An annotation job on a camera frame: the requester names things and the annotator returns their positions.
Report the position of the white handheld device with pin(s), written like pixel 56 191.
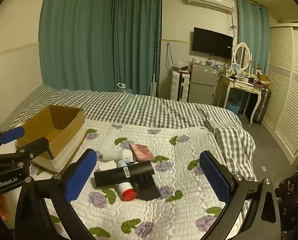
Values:
pixel 114 156

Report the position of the clear water jug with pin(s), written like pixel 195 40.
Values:
pixel 121 87

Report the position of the red packet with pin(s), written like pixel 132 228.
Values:
pixel 142 152

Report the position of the grey small refrigerator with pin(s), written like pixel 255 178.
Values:
pixel 202 85

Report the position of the dark suitcase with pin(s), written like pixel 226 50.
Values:
pixel 263 105

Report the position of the white air conditioner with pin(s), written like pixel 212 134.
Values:
pixel 210 1

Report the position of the grey checked bedsheet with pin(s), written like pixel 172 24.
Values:
pixel 139 107

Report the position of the black rectangular case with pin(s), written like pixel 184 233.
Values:
pixel 149 190

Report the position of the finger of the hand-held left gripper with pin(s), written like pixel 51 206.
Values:
pixel 36 147
pixel 11 133

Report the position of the white floral quilt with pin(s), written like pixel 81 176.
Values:
pixel 178 205

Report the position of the person's left hand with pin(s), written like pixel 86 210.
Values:
pixel 1 205

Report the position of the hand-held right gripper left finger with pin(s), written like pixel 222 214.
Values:
pixel 80 177

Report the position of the white tube with red cap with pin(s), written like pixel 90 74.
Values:
pixel 127 192

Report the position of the small brown cardboard box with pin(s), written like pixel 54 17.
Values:
pixel 263 78

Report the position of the white pole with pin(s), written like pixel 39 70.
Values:
pixel 154 67

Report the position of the small white box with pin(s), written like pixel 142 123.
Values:
pixel 106 166

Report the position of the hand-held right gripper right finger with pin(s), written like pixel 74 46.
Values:
pixel 215 180

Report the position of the black remote control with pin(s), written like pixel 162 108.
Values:
pixel 119 176

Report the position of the black wall television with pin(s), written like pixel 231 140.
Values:
pixel 212 42

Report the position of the white louvered wardrobe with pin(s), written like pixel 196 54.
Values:
pixel 286 85

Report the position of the white oval vanity mirror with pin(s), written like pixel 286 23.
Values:
pixel 241 55

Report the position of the blue basket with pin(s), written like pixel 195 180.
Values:
pixel 234 106

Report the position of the white oil heater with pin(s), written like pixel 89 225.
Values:
pixel 176 86

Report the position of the white dressing table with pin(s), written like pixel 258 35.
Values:
pixel 241 85

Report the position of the narrow green curtain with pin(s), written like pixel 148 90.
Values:
pixel 252 35

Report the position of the dark printed clothing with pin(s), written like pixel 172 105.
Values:
pixel 292 195

